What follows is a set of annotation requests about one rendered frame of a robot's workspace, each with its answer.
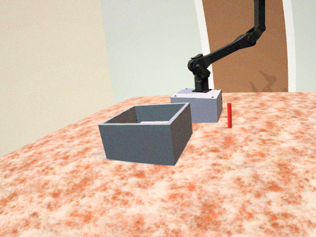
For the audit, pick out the red peg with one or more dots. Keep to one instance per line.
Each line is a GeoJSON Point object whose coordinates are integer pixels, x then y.
{"type": "Point", "coordinates": [229, 109]}

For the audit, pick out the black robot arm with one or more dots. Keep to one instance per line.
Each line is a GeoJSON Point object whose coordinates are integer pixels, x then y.
{"type": "Point", "coordinates": [199, 64]}

